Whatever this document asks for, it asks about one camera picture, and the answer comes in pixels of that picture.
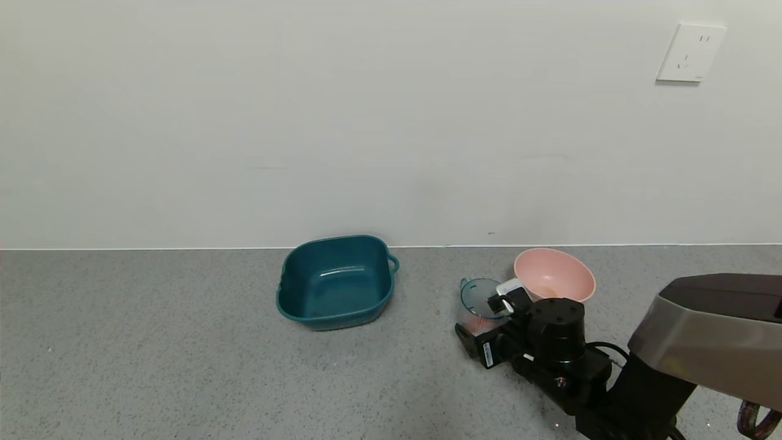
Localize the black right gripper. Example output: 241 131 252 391
455 317 523 370

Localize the ribbed clear blue cup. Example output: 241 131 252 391
459 277 509 336

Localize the pink ribbed bowl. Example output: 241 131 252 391
514 247 596 304

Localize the teal plastic basin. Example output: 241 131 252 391
276 235 400 331

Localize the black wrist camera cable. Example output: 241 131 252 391
583 340 631 370

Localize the dark braided cable loop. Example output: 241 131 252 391
736 400 782 440

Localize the white wall socket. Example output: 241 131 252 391
656 23 728 83

